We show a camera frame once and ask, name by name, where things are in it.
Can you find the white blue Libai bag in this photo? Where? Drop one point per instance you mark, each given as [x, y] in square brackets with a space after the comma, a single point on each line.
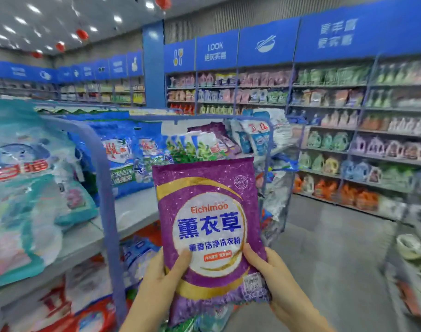
[257, 134]

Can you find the blue wall shelving unit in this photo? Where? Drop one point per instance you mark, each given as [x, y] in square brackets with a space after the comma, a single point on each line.
[266, 41]

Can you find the wall shelf of detergent bottles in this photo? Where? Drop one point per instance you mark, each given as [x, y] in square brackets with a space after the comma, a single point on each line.
[335, 141]

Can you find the rows of round ceiling lights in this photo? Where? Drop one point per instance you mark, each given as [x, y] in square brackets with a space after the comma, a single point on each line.
[33, 9]

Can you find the grey metal shelf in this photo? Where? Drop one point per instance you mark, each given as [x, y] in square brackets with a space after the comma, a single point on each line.
[134, 211]

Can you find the blue wall sign band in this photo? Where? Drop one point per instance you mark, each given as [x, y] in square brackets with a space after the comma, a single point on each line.
[20, 71]

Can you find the large red paper lantern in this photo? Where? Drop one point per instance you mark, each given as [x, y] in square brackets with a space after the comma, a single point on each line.
[163, 2]

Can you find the grey side goods rack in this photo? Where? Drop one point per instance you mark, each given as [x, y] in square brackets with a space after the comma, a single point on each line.
[411, 245]

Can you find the person's left hand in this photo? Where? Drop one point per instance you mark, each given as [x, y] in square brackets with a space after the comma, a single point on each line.
[155, 300]

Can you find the purple lavender detergent bag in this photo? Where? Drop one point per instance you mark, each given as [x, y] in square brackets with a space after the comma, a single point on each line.
[210, 224]
[228, 138]

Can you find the rows of small red lanterns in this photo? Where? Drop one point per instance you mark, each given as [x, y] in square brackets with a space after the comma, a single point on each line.
[82, 34]

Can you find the blue pillar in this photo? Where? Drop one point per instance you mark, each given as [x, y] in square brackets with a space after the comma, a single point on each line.
[154, 65]

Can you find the person's right hand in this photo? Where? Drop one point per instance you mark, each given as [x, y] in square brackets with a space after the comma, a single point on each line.
[286, 300]

